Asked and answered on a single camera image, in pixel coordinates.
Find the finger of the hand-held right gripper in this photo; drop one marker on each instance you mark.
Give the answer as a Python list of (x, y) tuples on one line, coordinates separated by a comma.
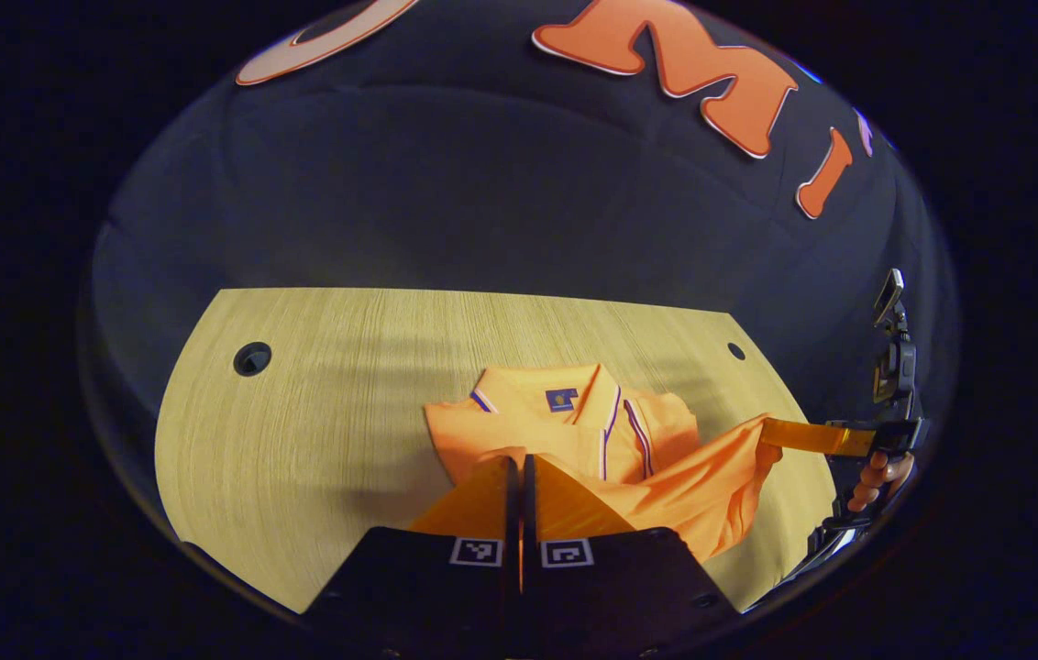
[(812, 436)]

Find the orange T-shirt with striped collar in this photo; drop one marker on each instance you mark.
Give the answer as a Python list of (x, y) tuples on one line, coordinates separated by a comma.
[(666, 486)]

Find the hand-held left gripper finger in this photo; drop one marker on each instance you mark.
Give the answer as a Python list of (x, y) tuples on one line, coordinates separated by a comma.
[(513, 504), (529, 504)]

